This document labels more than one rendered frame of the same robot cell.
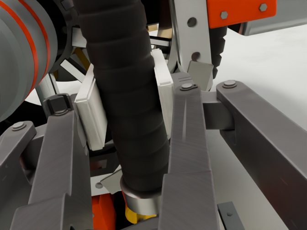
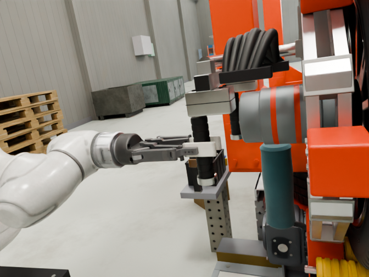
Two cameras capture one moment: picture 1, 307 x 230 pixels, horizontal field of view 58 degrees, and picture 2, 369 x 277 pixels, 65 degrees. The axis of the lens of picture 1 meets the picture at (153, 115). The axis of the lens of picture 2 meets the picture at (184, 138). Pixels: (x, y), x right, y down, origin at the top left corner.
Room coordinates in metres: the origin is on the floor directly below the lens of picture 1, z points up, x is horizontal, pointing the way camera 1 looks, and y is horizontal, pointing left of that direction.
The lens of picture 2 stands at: (0.35, -0.55, 1.00)
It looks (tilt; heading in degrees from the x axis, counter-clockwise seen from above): 14 degrees down; 112
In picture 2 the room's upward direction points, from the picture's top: 9 degrees counter-clockwise
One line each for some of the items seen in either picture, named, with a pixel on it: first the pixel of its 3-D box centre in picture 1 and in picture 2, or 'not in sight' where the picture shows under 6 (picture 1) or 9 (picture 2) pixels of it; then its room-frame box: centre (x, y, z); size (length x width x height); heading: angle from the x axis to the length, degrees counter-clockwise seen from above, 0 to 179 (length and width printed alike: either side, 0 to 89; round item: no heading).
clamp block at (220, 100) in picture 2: not in sight; (210, 100); (0.19, 0.01, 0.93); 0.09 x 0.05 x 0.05; 179
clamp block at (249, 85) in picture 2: not in sight; (241, 82); (0.19, 0.35, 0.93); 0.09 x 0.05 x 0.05; 179
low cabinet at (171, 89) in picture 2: not in sight; (153, 92); (-3.63, 7.30, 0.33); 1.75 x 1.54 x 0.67; 96
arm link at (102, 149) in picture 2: not in sight; (113, 149); (-0.07, 0.02, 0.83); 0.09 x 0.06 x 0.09; 89
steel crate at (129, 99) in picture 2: not in sight; (119, 101); (-3.71, 5.57, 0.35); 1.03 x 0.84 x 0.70; 6
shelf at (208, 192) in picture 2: not in sight; (211, 176); (-0.08, 0.77, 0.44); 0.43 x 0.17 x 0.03; 89
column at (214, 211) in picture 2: not in sight; (217, 213); (-0.08, 0.80, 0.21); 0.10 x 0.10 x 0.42; 89
